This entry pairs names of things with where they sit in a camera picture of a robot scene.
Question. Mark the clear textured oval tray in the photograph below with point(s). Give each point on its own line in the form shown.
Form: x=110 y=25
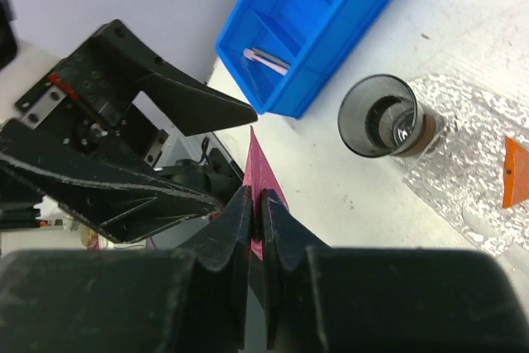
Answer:
x=460 y=173

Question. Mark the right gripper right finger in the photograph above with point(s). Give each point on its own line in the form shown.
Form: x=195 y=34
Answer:
x=325 y=299

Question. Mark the pink toothpaste tube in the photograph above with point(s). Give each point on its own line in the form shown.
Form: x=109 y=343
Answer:
x=259 y=177

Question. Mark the grey green toothbrush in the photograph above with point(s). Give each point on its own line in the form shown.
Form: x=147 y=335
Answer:
x=270 y=57

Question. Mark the dark tinted cup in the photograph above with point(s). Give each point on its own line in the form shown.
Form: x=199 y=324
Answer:
x=381 y=116

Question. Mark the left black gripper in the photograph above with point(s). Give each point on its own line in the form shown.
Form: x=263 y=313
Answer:
x=86 y=103

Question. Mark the blue plastic bin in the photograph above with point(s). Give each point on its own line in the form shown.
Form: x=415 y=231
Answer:
x=313 y=36

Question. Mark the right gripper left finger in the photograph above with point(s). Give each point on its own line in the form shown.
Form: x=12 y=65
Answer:
x=189 y=299

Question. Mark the orange toothpaste tube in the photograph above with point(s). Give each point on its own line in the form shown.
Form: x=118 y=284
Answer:
x=515 y=173

